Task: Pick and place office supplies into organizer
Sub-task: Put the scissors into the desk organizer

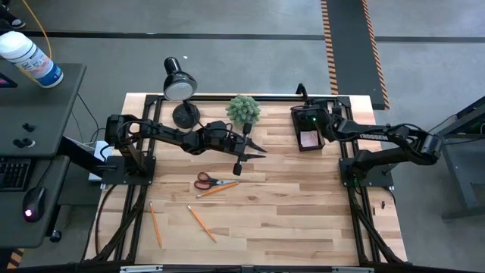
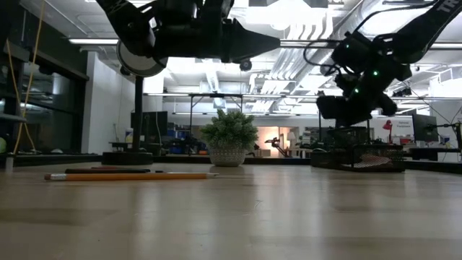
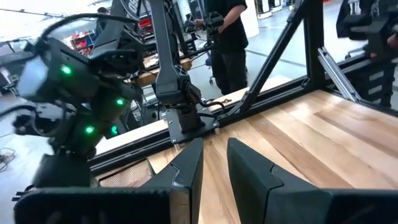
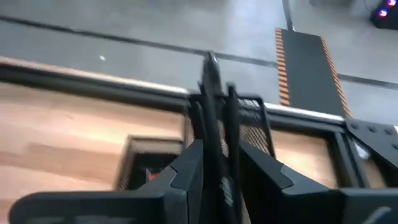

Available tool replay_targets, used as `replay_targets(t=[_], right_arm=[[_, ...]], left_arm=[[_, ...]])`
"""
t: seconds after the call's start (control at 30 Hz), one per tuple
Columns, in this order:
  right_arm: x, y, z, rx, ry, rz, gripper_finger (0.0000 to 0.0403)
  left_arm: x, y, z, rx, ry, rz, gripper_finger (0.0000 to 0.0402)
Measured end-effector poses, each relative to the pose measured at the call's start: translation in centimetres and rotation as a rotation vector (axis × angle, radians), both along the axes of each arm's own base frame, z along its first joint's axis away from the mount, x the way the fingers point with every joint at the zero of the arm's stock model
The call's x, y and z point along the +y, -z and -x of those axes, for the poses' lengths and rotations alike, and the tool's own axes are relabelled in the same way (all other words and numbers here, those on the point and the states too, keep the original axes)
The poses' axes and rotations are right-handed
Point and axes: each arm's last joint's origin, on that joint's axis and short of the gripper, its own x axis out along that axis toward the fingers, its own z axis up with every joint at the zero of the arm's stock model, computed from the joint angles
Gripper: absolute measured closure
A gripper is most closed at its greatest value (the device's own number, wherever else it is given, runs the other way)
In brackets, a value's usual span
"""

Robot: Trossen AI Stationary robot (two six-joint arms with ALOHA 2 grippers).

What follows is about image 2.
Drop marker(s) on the black desk lamp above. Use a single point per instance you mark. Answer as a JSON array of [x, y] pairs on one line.
[[137, 119]]

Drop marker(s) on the black background rig frame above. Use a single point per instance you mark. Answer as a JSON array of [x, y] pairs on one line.
[[216, 95]]

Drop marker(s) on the small background robot arm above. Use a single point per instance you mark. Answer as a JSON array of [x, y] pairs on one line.
[[276, 143]]

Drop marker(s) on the green ball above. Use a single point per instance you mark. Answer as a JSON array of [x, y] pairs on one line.
[[2, 145]]

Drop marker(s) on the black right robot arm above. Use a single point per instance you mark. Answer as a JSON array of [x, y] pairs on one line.
[[426, 32]]

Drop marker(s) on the black mesh desk organizer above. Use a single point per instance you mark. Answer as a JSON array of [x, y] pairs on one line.
[[397, 159]]

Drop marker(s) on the red background desk lamp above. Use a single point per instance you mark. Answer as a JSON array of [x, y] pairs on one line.
[[387, 124]]

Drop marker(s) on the yellow wooden pencil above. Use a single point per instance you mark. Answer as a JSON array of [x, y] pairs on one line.
[[137, 176]]

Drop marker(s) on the green potted plant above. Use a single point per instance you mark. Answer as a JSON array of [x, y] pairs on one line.
[[229, 130]]

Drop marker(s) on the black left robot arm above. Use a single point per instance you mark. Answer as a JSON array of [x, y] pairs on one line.
[[126, 21]]

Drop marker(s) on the pink sticky notes pad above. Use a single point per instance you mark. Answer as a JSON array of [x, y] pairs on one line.
[[373, 161]]

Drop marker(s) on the black ceiling track light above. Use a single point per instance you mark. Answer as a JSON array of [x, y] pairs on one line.
[[402, 92]]

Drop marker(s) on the black computer monitor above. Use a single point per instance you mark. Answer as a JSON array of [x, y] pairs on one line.
[[425, 128], [155, 122]]

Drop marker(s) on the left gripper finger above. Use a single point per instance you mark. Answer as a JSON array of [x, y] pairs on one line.
[[245, 50], [245, 34]]

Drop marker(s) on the black overhead camera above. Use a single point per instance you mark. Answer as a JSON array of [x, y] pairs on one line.
[[245, 65]]

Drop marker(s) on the white cylinder post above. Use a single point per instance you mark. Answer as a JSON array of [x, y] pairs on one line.
[[9, 162]]

